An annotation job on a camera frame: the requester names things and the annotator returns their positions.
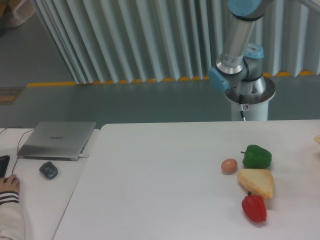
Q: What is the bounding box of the person's hand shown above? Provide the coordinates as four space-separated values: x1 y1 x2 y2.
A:
0 174 20 194

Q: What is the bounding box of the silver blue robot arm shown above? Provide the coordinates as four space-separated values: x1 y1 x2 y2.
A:
208 0 320 91

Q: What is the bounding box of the cream sleeved forearm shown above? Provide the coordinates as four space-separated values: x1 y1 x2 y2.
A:
0 191 25 240

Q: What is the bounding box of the red bell pepper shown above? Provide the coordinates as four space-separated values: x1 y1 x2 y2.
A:
241 191 267 223

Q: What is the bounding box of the green bell pepper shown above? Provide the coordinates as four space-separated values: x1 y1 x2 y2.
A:
242 144 272 169

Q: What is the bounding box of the wicker basket edge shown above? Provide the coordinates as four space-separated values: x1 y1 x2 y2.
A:
314 135 320 144

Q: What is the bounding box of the black keyboard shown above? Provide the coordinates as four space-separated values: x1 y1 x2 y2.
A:
0 155 10 178

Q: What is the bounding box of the silver closed laptop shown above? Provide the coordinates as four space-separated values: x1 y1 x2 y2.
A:
17 121 96 161

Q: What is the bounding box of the grey folding screen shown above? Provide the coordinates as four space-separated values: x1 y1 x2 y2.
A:
33 0 320 84

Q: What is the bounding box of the brown egg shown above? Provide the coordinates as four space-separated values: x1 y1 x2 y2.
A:
220 158 238 174

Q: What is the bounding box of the toast bread slice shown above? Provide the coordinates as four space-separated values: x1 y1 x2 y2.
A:
237 168 274 199

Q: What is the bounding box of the thin black cable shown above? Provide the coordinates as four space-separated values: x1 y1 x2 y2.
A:
0 126 35 177

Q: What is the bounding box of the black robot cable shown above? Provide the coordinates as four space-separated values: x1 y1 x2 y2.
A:
239 94 247 122

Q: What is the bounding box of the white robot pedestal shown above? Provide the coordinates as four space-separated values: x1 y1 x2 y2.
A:
224 76 276 121

